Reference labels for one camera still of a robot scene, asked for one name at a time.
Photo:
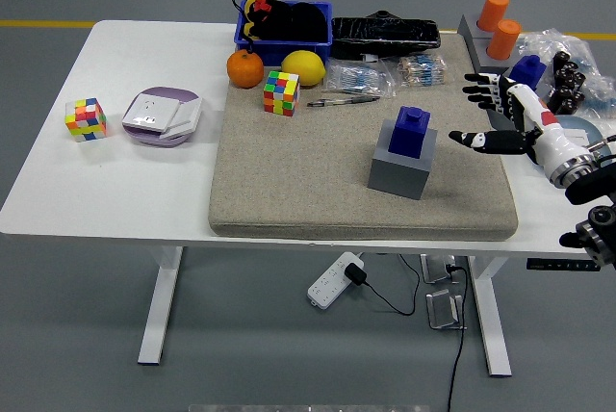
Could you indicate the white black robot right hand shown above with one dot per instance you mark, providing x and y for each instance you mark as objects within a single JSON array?
[{"x": 553, "y": 142}]

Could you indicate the orange cylinder seal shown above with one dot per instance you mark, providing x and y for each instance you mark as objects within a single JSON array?
[
  {"x": 503, "y": 39},
  {"x": 493, "y": 10}
]

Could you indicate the light blue plate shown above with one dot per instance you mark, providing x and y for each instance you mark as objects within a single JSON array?
[{"x": 575, "y": 122}]

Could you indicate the black dotted knobs bundle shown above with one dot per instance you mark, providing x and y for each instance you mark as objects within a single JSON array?
[{"x": 568, "y": 80}]

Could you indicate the clear plastic bag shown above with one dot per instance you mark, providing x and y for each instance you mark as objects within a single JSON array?
[{"x": 544, "y": 43}]

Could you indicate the black table control panel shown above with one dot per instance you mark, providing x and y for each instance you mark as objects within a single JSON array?
[{"x": 563, "y": 265}]

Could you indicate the bag of brown resistors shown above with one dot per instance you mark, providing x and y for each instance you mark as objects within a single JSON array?
[{"x": 423, "y": 70}]

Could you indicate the white table leg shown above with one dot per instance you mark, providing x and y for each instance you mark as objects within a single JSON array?
[
  {"x": 491, "y": 316},
  {"x": 161, "y": 306}
]

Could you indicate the black wrapped long object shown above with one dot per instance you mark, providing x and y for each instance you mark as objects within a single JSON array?
[{"x": 385, "y": 36}]

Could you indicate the bag of blue resistors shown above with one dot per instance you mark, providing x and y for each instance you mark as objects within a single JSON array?
[{"x": 356, "y": 77}]

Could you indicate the transparent black pen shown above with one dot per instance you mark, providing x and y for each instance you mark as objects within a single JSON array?
[{"x": 346, "y": 100}]

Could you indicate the black plug adapter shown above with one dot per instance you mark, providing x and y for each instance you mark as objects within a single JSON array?
[{"x": 355, "y": 273}]

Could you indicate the grey-brown mat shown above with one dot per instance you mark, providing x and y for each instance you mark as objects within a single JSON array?
[{"x": 298, "y": 181}]

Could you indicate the yellow lemon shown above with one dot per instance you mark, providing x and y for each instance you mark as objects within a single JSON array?
[{"x": 303, "y": 68}]

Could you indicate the white power strip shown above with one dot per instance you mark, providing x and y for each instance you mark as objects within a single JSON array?
[{"x": 327, "y": 287}]

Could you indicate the black round pouch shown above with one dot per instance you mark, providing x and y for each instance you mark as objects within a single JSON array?
[{"x": 308, "y": 22}]

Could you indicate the multicoloured magic cube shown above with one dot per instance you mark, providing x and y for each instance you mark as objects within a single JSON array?
[
  {"x": 85, "y": 121},
  {"x": 281, "y": 94}
]

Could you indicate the blue plastic bin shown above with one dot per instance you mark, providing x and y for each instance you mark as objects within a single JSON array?
[{"x": 289, "y": 52}]

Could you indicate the orange fruit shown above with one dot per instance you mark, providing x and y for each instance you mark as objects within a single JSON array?
[{"x": 245, "y": 69}]

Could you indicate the white wall switch panel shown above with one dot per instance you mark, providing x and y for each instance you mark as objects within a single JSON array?
[
  {"x": 577, "y": 134},
  {"x": 190, "y": 113}
]

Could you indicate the white wall socket panel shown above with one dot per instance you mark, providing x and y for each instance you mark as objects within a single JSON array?
[{"x": 149, "y": 113}]

